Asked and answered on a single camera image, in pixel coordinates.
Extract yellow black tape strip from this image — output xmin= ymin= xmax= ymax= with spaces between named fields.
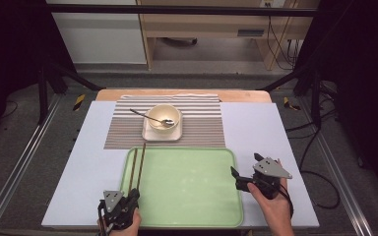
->
xmin=73 ymin=93 xmax=86 ymax=112
xmin=283 ymin=96 xmax=301 ymax=111

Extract person's left hand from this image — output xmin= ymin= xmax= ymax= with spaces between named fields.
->
xmin=109 ymin=210 xmax=142 ymax=236

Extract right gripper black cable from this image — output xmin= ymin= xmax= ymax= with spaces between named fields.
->
xmin=280 ymin=190 xmax=294 ymax=219

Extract aluminium rail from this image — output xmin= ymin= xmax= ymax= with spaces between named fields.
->
xmin=0 ymin=94 xmax=63 ymax=236
xmin=296 ymin=97 xmax=373 ymax=236

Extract metal spoon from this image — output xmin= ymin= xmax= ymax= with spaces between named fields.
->
xmin=129 ymin=108 xmax=176 ymax=128

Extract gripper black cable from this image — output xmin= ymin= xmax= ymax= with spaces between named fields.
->
xmin=96 ymin=201 xmax=107 ymax=236
xmin=280 ymin=190 xmax=294 ymax=219

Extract hanging black cables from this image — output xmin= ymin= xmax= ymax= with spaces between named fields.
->
xmin=267 ymin=16 xmax=301 ymax=71

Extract person's right hand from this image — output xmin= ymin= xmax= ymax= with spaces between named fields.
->
xmin=247 ymin=178 xmax=294 ymax=232

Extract black curtain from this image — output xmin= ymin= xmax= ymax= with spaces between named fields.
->
xmin=0 ymin=0 xmax=77 ymax=146
xmin=294 ymin=0 xmax=378 ymax=205

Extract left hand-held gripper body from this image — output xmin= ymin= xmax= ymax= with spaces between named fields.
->
xmin=97 ymin=190 xmax=136 ymax=230

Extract white cabinet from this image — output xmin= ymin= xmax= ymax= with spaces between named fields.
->
xmin=51 ymin=0 xmax=148 ymax=65

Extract green tray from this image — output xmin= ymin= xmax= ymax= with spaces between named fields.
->
xmin=119 ymin=146 xmax=244 ymax=229

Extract cream bowl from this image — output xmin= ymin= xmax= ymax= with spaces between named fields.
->
xmin=146 ymin=103 xmax=182 ymax=134

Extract black horizontal bar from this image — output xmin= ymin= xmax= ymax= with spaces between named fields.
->
xmin=47 ymin=3 xmax=319 ymax=18

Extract black metal stand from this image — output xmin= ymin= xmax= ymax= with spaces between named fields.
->
xmin=259 ymin=62 xmax=323 ymax=127
xmin=37 ymin=58 xmax=102 ymax=126

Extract light wooden desk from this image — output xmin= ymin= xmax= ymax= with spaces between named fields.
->
xmin=137 ymin=0 xmax=321 ymax=71

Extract white square plate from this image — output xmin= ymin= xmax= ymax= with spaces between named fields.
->
xmin=141 ymin=109 xmax=184 ymax=143

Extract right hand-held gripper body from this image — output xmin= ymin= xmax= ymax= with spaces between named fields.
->
xmin=251 ymin=156 xmax=293 ymax=201

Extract striped placemat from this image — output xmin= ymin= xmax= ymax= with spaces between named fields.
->
xmin=103 ymin=93 xmax=226 ymax=150

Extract thin black floor cable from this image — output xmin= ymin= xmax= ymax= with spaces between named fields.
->
xmin=0 ymin=100 xmax=19 ymax=120

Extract brown wooden chopstick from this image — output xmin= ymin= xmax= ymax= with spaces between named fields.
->
xmin=136 ymin=143 xmax=147 ymax=192
xmin=127 ymin=147 xmax=139 ymax=195

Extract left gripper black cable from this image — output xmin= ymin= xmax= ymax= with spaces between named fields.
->
xmin=96 ymin=201 xmax=107 ymax=236

